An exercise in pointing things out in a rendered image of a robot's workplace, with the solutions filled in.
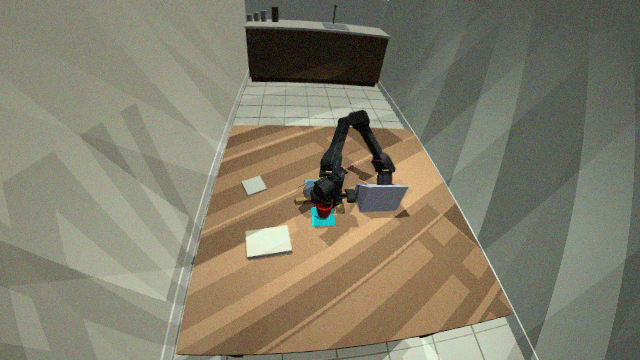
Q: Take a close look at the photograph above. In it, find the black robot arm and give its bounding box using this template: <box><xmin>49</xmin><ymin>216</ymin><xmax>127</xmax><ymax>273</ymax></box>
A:
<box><xmin>313</xmin><ymin>110</ymin><xmax>395</xmax><ymax>199</ymax></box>

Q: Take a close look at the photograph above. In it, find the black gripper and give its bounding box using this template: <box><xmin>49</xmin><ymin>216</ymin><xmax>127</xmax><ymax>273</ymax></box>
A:
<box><xmin>311</xmin><ymin>188</ymin><xmax>356</xmax><ymax>209</ymax></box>

